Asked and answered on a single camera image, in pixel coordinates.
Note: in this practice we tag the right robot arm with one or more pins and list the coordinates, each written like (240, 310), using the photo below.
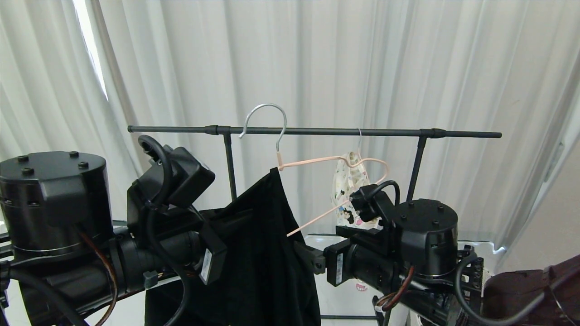
(426, 235)

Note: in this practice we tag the cream printed garment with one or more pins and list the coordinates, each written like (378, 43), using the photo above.
(351, 181)

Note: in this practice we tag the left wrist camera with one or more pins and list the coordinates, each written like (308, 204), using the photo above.
(186, 179)

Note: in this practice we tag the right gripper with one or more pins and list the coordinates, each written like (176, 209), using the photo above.
(362, 267)

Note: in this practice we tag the black garment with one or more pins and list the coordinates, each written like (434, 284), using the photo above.
(253, 253)

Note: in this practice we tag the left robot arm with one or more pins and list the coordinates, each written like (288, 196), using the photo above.
(54, 199)

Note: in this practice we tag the black clothes rack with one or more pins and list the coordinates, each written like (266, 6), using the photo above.
(317, 131)

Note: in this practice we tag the pink clothes hanger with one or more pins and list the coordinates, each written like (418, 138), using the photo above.
(360, 140)
(312, 160)

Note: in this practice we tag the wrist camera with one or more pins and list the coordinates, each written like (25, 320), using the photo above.
(367, 203)
(186, 179)

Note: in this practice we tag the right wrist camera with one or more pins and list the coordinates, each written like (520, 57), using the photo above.
(367, 203)

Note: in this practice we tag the white curtain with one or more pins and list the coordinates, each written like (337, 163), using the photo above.
(362, 59)

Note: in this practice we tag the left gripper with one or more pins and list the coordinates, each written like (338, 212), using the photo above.
(181, 253)

